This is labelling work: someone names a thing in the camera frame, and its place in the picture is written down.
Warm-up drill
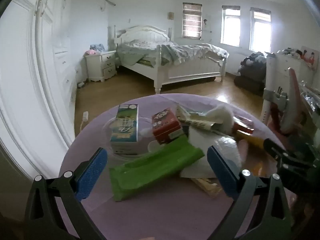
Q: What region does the wall poster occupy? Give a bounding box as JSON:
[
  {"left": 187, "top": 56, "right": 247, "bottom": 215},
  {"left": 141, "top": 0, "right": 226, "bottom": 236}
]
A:
[{"left": 301, "top": 46, "right": 320, "bottom": 71}]

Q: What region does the dark clothes pile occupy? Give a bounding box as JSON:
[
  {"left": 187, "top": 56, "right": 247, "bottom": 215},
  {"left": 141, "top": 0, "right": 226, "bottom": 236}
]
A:
[{"left": 234, "top": 51, "right": 268, "bottom": 92}]

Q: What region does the printed snack wrapper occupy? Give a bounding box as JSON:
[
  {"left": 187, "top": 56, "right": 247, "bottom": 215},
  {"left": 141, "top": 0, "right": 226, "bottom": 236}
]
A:
[{"left": 175, "top": 105, "right": 225, "bottom": 132}]

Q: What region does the white power strip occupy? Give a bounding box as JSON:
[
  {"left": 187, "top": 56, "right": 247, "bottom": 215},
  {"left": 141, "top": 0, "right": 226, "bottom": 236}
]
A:
[{"left": 80, "top": 111, "right": 90, "bottom": 131}]

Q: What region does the clear bubble wrap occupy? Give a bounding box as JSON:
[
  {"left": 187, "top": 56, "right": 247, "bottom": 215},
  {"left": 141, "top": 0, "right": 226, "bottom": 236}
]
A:
[{"left": 214, "top": 136, "right": 242, "bottom": 168}]

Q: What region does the small red box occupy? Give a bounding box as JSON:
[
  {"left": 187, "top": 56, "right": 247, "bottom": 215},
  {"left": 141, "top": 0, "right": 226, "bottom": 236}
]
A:
[{"left": 232, "top": 115, "right": 255, "bottom": 135}]

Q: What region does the red drink carton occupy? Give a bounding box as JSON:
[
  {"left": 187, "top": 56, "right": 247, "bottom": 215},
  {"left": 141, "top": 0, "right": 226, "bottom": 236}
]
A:
[{"left": 152, "top": 108, "right": 182, "bottom": 145}]

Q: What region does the wooden chopsticks packet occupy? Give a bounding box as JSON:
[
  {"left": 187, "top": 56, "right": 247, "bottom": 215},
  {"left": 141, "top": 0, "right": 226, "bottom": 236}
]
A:
[{"left": 191, "top": 177, "right": 223, "bottom": 198}]

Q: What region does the green plastic packet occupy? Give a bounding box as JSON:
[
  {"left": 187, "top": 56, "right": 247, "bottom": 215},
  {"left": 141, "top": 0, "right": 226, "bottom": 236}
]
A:
[{"left": 109, "top": 135, "right": 205, "bottom": 202}]

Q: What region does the white pole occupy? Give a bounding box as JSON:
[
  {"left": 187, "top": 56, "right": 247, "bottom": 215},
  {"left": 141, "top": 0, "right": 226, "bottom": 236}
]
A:
[{"left": 260, "top": 54, "right": 278, "bottom": 124}]

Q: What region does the grey clamp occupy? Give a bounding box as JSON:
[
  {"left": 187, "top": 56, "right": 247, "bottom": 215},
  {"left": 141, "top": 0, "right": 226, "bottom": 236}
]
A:
[{"left": 265, "top": 86, "right": 289, "bottom": 110}]

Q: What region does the purple tablecloth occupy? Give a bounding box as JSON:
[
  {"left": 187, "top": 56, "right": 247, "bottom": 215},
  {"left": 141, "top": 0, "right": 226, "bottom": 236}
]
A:
[{"left": 59, "top": 93, "right": 300, "bottom": 240}]

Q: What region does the bright window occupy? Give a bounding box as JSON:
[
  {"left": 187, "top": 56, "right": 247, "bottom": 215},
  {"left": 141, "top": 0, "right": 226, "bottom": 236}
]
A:
[
  {"left": 220, "top": 5, "right": 241, "bottom": 47},
  {"left": 249, "top": 7, "right": 272, "bottom": 53}
]

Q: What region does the clear plastic bowl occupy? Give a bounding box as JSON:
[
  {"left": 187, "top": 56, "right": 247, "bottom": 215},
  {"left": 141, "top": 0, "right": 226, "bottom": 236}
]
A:
[{"left": 104, "top": 116, "right": 157, "bottom": 158}]

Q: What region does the crumpled white tissue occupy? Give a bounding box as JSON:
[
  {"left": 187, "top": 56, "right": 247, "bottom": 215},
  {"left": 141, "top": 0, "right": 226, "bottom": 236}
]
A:
[{"left": 206, "top": 105, "right": 235, "bottom": 133}]

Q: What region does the white wooden bed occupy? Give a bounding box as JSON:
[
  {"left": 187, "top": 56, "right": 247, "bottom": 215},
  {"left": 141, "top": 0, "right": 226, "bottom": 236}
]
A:
[{"left": 114, "top": 25, "right": 229, "bottom": 94}]

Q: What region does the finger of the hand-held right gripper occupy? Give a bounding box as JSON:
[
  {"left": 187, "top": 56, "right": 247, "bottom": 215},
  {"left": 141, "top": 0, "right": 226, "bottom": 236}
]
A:
[{"left": 264, "top": 138, "right": 314, "bottom": 172}]

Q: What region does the white wardrobe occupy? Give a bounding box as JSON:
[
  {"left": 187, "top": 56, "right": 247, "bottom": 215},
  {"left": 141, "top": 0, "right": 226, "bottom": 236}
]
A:
[{"left": 0, "top": 0, "right": 78, "bottom": 180}]

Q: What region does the grey green quilt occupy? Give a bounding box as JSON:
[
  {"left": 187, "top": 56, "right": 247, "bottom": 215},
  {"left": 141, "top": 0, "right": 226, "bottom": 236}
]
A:
[{"left": 117, "top": 40, "right": 229, "bottom": 66}]

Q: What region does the cluttered glass shelf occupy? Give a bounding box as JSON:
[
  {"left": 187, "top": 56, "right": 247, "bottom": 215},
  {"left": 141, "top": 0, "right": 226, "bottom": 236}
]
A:
[{"left": 299, "top": 81, "right": 320, "bottom": 120}]

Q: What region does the white paper sheet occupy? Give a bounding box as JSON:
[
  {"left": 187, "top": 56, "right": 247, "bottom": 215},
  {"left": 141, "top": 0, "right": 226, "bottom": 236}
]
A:
[{"left": 180, "top": 125, "right": 243, "bottom": 178}]

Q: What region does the yellow plastic bag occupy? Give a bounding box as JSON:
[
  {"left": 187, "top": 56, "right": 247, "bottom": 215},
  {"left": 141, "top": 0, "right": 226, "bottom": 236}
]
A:
[{"left": 236, "top": 131, "right": 270, "bottom": 151}]

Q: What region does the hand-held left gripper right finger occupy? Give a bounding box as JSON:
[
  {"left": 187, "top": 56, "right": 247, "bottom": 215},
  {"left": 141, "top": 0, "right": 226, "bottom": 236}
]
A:
[{"left": 207, "top": 145, "right": 293, "bottom": 240}]

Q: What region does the white nightstand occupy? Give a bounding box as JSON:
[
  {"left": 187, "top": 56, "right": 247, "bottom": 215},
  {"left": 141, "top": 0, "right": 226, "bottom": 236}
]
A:
[{"left": 85, "top": 50, "right": 117, "bottom": 82}]

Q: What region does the green blue milk carton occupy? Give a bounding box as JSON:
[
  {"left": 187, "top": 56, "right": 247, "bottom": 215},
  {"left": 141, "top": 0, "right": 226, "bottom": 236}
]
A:
[{"left": 110, "top": 104, "right": 139, "bottom": 155}]

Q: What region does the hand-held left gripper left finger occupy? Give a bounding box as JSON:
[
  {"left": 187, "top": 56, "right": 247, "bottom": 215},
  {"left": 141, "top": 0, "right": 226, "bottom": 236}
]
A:
[{"left": 24, "top": 147, "right": 108, "bottom": 240}]

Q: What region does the window with striped blind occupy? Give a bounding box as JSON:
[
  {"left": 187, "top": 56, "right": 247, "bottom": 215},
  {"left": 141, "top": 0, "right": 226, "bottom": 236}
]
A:
[{"left": 182, "top": 2, "right": 202, "bottom": 40}]

